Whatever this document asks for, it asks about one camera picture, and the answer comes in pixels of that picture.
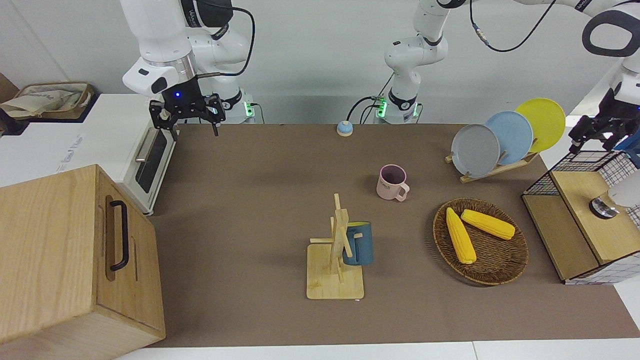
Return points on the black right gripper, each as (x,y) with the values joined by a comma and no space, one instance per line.
(182,97)

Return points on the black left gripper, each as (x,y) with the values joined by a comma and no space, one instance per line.
(622,110)

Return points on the pink mug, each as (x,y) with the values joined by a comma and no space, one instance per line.
(390,187)

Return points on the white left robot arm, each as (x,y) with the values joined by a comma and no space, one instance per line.
(425,50)

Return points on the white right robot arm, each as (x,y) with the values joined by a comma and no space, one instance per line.
(160,35)

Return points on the small blue block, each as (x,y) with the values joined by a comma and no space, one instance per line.
(631,147)

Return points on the yellow plate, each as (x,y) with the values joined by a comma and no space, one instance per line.
(547,120)

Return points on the light blue plate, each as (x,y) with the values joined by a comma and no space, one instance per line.
(515,135)

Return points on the white toaster oven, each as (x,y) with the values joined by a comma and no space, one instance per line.
(100,130)

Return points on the brown tray with cloth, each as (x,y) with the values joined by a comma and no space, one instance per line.
(85,102)

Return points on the brown table mat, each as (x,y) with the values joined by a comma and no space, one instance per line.
(250,200)

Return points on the wooden plate rack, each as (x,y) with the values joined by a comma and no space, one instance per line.
(495,171)

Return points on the grey plate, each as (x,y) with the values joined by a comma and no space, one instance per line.
(475,151)

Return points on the yellow corn cob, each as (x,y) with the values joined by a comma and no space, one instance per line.
(460,237)
(487,224)

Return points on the beige cloth bag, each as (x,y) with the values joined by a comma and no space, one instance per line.
(40,100)

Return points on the brown wicker basket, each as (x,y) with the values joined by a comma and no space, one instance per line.
(495,260)

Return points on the wooden cabinet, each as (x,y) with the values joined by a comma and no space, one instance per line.
(55,250)

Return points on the dark blue mug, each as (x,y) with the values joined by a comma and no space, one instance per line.
(361,247)

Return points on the wooden mug tree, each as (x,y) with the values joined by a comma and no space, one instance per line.
(332,287)

